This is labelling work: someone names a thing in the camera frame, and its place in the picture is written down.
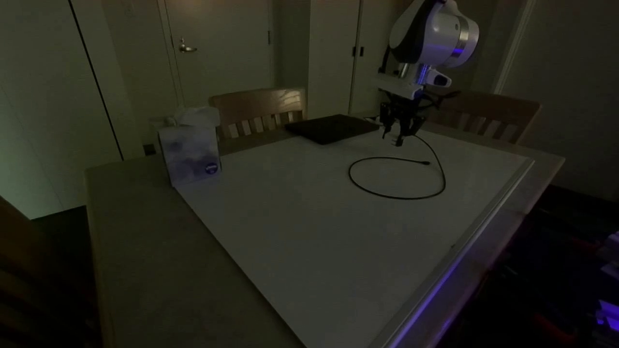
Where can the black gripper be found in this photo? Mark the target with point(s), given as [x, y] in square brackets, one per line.
[401, 111]

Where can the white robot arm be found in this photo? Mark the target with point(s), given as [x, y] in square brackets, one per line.
[451, 31]

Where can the black laptop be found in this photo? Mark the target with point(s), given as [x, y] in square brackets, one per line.
[331, 128]

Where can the white double cabinet door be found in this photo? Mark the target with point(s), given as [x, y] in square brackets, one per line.
[335, 64]

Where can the wooden slat-back chair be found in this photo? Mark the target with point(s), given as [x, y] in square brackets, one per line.
[496, 109]
[258, 103]

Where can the white board mat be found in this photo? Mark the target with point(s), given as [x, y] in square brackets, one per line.
[322, 258]

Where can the pale tissue box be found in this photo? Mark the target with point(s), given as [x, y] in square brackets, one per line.
[190, 151]

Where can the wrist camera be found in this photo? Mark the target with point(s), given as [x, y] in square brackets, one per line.
[436, 80]

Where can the dark wall outlet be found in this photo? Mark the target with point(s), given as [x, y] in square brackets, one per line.
[150, 149]

